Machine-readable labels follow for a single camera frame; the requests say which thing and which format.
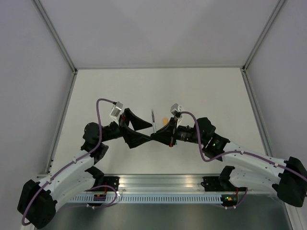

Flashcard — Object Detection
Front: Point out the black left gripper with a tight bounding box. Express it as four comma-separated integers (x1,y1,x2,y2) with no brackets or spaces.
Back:
99,108,153,148

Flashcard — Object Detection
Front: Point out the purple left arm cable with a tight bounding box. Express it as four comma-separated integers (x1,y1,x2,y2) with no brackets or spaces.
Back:
22,98,118,226

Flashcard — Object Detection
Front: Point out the right aluminium frame post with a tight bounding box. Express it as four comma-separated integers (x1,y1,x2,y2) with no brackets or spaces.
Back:
241,0,287,72

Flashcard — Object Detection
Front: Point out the white slotted cable duct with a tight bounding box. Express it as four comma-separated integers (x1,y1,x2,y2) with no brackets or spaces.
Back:
69,193,222,204

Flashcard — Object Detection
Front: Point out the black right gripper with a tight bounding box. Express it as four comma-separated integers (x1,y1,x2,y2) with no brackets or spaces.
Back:
151,116,205,147

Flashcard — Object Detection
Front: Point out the aluminium frame post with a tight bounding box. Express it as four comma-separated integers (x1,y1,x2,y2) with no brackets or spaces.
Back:
241,0,287,72
32,0,78,74

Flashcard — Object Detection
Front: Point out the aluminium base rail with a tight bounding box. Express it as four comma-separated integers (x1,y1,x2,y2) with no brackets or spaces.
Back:
105,174,218,194

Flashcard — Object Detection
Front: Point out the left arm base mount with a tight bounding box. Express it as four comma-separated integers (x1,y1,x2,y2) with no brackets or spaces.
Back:
86,166,120,193

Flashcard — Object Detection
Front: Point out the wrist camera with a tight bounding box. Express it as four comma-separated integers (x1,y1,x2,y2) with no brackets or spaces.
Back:
170,103,183,123
109,102,123,124

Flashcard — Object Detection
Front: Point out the left aluminium frame post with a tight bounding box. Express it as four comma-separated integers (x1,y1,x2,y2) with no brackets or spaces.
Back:
32,0,78,74

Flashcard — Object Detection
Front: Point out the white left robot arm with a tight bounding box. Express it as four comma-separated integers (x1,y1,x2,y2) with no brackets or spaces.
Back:
17,108,152,229

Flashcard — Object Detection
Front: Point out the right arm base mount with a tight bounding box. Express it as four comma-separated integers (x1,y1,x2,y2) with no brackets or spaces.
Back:
201,176,247,193

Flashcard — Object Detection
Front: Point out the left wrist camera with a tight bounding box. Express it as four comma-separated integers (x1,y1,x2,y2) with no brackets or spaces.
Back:
109,102,123,124

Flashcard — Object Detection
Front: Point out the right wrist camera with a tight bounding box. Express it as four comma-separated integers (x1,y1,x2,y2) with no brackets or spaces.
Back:
170,103,183,123

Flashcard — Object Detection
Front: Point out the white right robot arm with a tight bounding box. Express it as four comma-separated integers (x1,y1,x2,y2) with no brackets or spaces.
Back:
151,117,307,207

